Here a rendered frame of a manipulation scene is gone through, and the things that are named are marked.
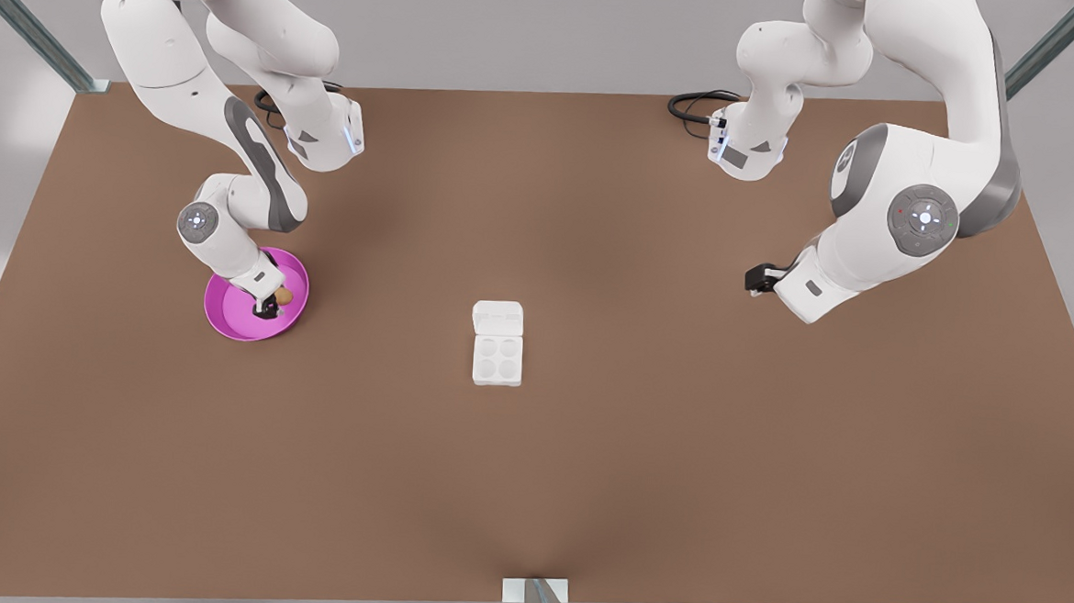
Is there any white egg box lid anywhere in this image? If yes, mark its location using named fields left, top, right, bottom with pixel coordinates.
left=471, top=299, right=526, bottom=340

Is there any pink round plate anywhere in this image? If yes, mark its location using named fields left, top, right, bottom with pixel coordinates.
left=202, top=244, right=312, bottom=345

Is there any black cable loop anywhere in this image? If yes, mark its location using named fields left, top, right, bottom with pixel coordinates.
left=252, top=76, right=345, bottom=133
left=666, top=87, right=744, bottom=144

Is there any white egg box base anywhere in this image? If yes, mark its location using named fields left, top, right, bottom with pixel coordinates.
left=471, top=333, right=525, bottom=389

